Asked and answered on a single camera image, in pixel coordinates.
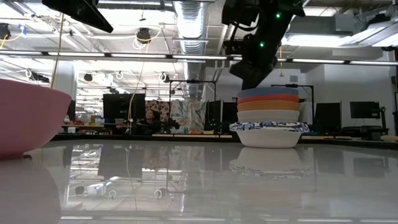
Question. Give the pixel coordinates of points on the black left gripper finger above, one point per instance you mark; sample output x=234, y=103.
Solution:
x=87, y=15

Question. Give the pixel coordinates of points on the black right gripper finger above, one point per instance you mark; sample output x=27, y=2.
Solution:
x=252, y=74

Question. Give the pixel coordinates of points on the blue plastic bowl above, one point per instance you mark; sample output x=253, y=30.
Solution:
x=267, y=92

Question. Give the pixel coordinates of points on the red plastic bowl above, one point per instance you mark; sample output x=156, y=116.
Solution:
x=267, y=99

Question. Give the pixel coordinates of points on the orange plastic bowl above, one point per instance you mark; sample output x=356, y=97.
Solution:
x=267, y=106

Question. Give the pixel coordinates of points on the cream white bowl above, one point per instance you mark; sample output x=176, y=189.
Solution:
x=267, y=116

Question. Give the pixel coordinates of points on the blue patterned paper bowl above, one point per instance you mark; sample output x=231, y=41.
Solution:
x=269, y=140
x=267, y=123

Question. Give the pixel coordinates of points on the pink plastic bowl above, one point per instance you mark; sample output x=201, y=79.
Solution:
x=28, y=118

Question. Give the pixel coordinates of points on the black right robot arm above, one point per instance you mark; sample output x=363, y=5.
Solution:
x=264, y=18

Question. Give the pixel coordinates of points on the black panel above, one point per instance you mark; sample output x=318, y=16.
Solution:
x=229, y=112
x=328, y=116
x=213, y=113

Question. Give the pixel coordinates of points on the black ceiling spotlight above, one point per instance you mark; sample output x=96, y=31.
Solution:
x=88, y=77

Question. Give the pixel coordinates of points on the ceiling strip light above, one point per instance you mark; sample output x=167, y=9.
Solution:
x=140, y=55

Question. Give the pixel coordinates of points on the marbled blue cloth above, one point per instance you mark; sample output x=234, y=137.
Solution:
x=188, y=115

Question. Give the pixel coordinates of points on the black ceiling device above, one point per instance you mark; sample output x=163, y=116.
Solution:
x=4, y=31

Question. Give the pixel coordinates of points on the brown floral cloth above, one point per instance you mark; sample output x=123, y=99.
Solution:
x=163, y=107

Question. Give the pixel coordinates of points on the black monitor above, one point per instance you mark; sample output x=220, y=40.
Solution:
x=118, y=107
x=364, y=109

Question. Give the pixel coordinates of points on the cluttered work table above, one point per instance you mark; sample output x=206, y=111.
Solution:
x=87, y=126

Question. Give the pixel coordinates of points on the person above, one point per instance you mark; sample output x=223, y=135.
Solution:
x=150, y=119

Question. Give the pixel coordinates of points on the black desk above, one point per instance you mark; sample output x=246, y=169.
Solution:
x=363, y=130

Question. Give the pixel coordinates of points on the black monitor pole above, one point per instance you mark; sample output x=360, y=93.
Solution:
x=383, y=119

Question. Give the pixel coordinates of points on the black metal frame stand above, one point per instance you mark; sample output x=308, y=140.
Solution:
x=287, y=85
x=192, y=81

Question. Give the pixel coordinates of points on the black ceiling camera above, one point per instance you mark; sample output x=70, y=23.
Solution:
x=143, y=35

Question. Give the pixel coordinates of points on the grey rectangular air duct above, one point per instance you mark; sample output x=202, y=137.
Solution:
x=320, y=23

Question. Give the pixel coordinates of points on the silver ventilation duct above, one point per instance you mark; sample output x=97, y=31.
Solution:
x=191, y=31

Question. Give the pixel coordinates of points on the black table frame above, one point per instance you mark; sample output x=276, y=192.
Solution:
x=124, y=137

